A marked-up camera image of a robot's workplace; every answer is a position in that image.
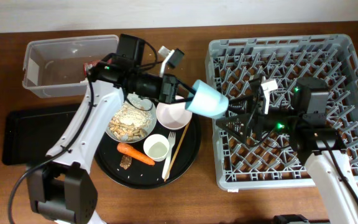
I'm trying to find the white plastic fork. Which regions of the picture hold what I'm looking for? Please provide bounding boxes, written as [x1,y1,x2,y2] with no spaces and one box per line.
[162,131,176,180]

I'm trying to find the brown food scrap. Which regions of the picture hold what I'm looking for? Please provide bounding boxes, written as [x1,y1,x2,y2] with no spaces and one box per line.
[120,155,132,170]

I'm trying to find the wooden chopstick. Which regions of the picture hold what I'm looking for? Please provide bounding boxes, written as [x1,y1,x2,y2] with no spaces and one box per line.
[164,122,190,182]

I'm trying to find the red strawberry snack wrapper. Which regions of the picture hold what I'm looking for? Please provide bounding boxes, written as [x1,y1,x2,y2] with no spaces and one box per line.
[83,60,100,77]

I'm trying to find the pink plastic bowl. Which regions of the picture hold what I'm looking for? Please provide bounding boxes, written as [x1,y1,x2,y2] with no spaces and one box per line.
[156,102,193,130]

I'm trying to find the small white cup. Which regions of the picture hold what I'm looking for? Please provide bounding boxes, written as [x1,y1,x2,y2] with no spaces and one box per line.
[143,134,170,162]

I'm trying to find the round black serving tray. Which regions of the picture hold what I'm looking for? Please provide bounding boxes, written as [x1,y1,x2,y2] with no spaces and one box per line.
[94,115,201,189]

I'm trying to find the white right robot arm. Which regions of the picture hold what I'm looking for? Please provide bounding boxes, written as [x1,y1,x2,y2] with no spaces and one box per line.
[181,78,358,223]

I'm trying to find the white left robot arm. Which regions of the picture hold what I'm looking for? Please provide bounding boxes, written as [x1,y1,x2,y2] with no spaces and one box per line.
[7,34,196,223]

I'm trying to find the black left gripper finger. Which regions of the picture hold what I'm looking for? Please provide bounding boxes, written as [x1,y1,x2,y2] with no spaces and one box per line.
[172,96,194,104]
[177,80,196,95]

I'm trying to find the clear plastic waste bin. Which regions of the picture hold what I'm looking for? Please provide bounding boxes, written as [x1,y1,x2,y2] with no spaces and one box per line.
[22,35,119,98]

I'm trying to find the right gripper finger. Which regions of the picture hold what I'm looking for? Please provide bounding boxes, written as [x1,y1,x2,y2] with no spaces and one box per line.
[227,78,262,114]
[216,113,252,142]

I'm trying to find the light blue plastic cup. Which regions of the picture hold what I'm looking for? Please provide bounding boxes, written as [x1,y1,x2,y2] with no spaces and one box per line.
[185,80,229,119]

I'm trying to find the grey dishwasher rack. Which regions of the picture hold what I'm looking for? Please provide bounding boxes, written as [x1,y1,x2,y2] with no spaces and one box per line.
[205,34,358,191]

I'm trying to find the orange carrot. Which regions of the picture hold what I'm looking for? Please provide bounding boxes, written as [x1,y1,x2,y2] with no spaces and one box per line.
[117,142,155,166]

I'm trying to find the grey plate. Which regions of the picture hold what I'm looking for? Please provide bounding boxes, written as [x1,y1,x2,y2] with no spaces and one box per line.
[106,93,157,143]

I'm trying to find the rice and peanut scraps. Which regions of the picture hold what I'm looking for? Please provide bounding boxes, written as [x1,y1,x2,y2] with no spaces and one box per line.
[107,103,152,142]

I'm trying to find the black rectangular tray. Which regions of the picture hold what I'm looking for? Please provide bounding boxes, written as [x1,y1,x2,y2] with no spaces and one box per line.
[2,104,79,166]

